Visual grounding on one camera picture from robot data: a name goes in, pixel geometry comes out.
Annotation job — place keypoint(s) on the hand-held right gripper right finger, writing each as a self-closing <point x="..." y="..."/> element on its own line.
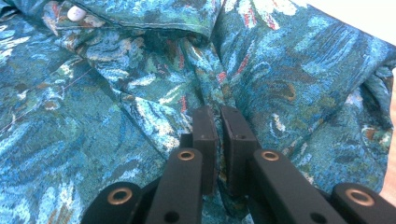
<point x="238" y="149"/>

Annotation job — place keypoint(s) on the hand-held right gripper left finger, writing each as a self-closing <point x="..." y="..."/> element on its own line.
<point x="207" y="146"/>

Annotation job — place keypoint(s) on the teal floral shirt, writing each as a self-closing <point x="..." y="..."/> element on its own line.
<point x="109" y="109"/>

